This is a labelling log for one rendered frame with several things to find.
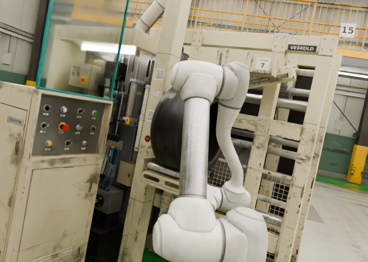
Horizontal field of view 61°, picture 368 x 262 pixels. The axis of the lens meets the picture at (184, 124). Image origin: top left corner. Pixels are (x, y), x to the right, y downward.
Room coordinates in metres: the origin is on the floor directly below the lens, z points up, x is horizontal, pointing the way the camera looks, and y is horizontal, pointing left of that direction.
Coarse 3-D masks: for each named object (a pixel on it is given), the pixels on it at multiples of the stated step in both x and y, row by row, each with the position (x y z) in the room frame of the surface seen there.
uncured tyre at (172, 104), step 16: (176, 96) 1.87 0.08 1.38; (160, 112) 1.85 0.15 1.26; (176, 112) 1.80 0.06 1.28; (160, 128) 1.83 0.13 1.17; (176, 128) 1.78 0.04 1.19; (160, 144) 1.85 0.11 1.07; (176, 144) 1.78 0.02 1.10; (160, 160) 1.93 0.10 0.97; (176, 160) 1.83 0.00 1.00; (208, 160) 2.19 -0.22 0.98
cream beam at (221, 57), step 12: (204, 48) 2.28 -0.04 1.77; (216, 48) 2.23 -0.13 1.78; (204, 60) 2.27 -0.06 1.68; (216, 60) 2.22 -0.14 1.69; (228, 60) 2.18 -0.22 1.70; (240, 60) 2.13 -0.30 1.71; (252, 60) 2.09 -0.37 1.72; (276, 60) 2.06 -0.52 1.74; (252, 72) 2.09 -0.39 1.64; (264, 72) 2.04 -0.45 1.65; (276, 72) 2.11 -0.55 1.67
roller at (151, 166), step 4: (148, 164) 2.02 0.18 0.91; (152, 164) 2.01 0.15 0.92; (156, 164) 2.00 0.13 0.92; (152, 168) 2.00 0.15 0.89; (156, 168) 1.98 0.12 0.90; (160, 168) 1.97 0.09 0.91; (164, 168) 1.96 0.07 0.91; (168, 168) 1.95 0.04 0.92; (164, 172) 1.95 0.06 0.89; (168, 172) 1.93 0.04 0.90; (172, 172) 1.92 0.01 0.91; (176, 172) 1.91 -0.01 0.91; (172, 176) 1.93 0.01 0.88; (176, 176) 1.91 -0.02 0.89
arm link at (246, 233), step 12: (228, 216) 1.04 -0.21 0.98; (240, 216) 1.02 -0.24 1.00; (252, 216) 1.02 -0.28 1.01; (228, 228) 1.00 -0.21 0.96; (240, 228) 1.00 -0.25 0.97; (252, 228) 0.99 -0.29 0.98; (264, 228) 1.02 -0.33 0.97; (228, 240) 0.98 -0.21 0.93; (240, 240) 0.98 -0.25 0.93; (252, 240) 0.98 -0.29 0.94; (264, 240) 1.01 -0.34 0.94; (228, 252) 0.97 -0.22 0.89; (240, 252) 0.97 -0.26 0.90; (252, 252) 0.98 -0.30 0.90; (264, 252) 1.01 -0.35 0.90
